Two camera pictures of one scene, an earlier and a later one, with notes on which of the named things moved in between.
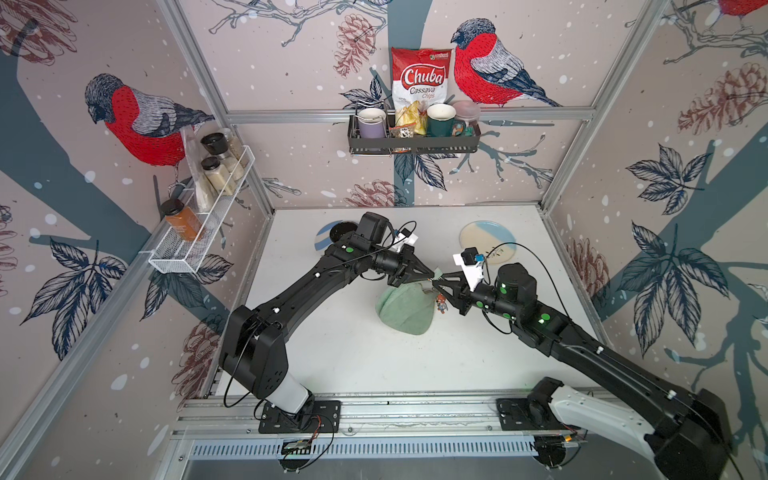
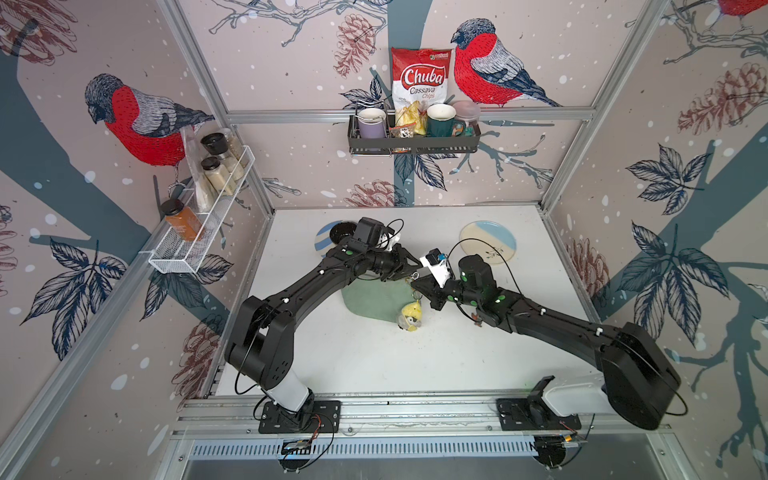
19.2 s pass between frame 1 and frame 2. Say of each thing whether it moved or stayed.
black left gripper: stayed
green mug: stayed
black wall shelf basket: stayed
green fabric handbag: moved
